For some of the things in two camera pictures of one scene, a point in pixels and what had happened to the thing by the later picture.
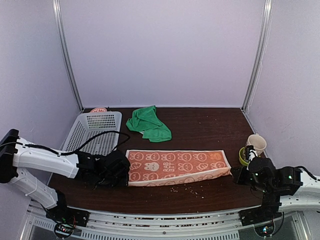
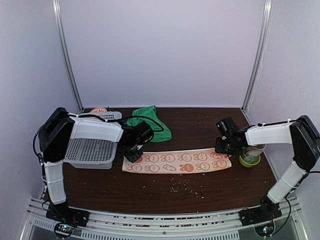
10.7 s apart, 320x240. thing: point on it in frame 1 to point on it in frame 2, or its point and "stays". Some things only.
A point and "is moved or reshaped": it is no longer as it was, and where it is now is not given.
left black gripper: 123,181 to 132,158
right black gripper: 238,179 to 218,149
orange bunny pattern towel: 152,167 is moved or reshaped
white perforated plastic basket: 89,124 stays
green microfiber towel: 146,121 stays
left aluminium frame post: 56,5 stays
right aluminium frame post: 263,53 stays
